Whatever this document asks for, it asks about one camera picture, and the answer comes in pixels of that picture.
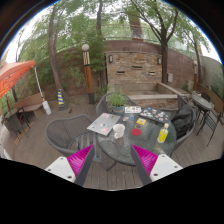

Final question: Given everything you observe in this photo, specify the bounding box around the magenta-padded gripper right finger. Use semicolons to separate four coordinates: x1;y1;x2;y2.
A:
130;143;184;186

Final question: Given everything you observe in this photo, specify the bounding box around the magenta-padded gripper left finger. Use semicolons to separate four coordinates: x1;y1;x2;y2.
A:
44;143;98;187

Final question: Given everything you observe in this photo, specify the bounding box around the yellow-labelled drink bottle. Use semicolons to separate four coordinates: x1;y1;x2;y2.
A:
157;122;170;145

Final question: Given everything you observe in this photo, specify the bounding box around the grey mesh garden chair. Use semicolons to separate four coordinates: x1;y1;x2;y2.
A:
95;92;138;116
169;103;198;158
44;114;98;158

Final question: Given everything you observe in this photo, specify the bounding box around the yellow card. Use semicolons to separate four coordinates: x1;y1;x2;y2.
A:
135;117;147;126

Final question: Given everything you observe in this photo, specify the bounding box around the white mug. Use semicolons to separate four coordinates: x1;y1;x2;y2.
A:
112;123;126;140

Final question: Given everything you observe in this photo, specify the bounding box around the silver laptop with stickers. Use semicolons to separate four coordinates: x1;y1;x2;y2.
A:
86;112;122;137

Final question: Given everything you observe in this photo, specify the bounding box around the black laptop with stickers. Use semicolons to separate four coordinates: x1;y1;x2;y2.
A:
138;106;172;124

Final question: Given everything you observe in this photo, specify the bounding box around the white printed booklet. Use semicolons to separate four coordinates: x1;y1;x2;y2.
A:
124;105;142;114

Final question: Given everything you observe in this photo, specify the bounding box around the black backpack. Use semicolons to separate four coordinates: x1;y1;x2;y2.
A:
170;104;195;139

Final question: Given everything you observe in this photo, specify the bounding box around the white canopy leg weight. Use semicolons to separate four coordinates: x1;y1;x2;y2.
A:
42;100;52;116

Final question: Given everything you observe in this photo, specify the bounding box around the blue yellow striped bollard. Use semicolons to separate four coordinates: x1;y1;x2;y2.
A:
57;88;69;110

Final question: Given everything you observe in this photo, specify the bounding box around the potted green plant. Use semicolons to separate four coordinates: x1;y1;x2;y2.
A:
107;89;129;116

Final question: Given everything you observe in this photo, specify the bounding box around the dark folding chair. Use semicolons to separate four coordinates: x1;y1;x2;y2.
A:
3;106;31;138

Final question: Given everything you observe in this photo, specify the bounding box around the black metal patio chair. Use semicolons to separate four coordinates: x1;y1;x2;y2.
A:
196;109;223;147

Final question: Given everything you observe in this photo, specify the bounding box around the wooden bench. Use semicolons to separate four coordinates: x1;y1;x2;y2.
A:
12;92;46;119

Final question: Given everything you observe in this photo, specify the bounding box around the small round patio table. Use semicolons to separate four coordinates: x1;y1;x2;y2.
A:
190;94;214;134

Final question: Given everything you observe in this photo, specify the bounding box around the slender brown-trunked tree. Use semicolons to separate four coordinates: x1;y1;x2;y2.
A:
19;0;88;109

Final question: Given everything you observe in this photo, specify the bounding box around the dark forked tree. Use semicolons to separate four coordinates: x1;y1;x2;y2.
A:
126;0;208;85

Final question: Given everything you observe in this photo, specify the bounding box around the orange canopy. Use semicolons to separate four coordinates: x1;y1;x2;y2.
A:
0;60;37;99

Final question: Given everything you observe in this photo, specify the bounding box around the globe-topped wooden lamp post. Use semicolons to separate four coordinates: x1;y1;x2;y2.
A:
81;43;96;105

